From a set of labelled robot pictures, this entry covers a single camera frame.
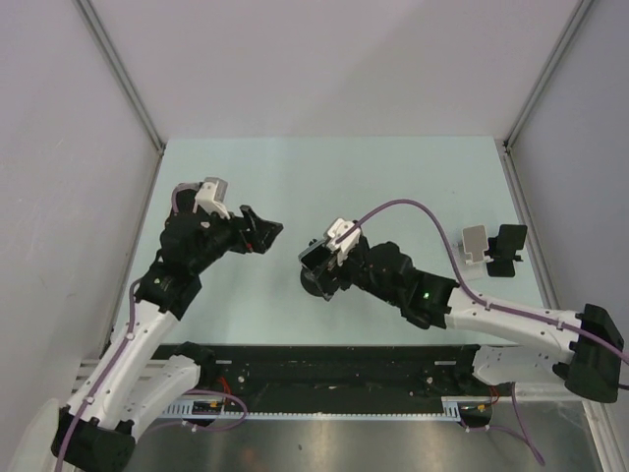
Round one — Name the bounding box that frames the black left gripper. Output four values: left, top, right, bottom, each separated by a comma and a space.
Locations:
189, 203, 282, 274

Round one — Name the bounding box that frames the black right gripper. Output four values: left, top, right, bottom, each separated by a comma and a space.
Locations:
306, 239, 401, 306

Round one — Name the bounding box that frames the black round-base clamp stand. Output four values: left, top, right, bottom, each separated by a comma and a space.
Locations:
300, 267, 339, 301

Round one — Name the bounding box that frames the white folding phone stand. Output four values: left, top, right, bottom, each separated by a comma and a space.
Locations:
462, 224, 492, 279

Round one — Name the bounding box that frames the black folding phone stand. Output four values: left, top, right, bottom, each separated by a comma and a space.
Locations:
485, 224, 528, 278

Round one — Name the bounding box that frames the phone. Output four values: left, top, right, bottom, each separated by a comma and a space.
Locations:
298, 240, 332, 272

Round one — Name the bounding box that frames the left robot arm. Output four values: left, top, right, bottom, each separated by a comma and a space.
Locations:
51, 178, 283, 471

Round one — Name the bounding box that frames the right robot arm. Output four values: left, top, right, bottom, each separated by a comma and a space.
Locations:
299, 237, 628, 403

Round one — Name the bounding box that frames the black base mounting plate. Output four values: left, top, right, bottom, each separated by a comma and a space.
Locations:
100, 343, 576, 414

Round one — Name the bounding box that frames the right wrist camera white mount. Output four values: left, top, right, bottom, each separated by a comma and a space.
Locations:
324, 218, 362, 255

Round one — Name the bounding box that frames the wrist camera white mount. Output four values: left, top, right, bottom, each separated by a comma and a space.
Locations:
194, 177, 231, 219
324, 218, 362, 255

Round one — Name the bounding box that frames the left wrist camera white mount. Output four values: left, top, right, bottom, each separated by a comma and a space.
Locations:
194, 177, 231, 219

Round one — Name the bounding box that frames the aluminium front rail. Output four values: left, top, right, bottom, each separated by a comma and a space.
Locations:
71, 358, 603, 399

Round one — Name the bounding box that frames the white slotted cable duct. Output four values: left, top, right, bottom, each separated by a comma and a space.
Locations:
158, 397, 492, 423

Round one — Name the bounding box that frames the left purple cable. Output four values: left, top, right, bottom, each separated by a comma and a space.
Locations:
53, 182, 250, 472

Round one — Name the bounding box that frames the purple cable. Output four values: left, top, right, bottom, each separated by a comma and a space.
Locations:
338, 199, 629, 466
53, 182, 250, 472

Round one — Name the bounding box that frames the left aluminium corner post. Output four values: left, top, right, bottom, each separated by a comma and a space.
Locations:
72, 0, 166, 156

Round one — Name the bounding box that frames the aluminium corner post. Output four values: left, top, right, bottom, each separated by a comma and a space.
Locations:
72, 0, 166, 156
502, 0, 598, 150

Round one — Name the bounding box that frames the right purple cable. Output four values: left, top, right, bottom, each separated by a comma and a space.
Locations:
338, 199, 629, 466

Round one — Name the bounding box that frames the right aluminium corner post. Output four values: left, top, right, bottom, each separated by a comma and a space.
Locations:
502, 0, 598, 150

